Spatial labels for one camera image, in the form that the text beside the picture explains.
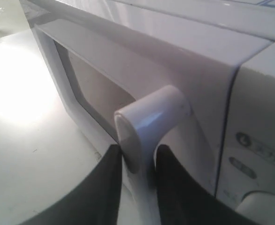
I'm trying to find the white microwave door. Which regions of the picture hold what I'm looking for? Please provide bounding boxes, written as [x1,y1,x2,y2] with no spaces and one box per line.
[20,0,275,225]

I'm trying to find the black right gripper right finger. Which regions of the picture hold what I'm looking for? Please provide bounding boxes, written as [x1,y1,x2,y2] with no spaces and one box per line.
[156,144,255,225]

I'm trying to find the white upper power knob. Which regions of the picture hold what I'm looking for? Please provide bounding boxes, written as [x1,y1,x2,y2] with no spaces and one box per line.
[235,191,275,225]

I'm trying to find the white Midea microwave oven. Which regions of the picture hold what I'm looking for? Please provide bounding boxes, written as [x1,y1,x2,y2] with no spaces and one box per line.
[20,0,275,225]

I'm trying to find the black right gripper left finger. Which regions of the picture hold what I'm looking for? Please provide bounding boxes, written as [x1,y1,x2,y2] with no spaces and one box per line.
[24,144,122,225]

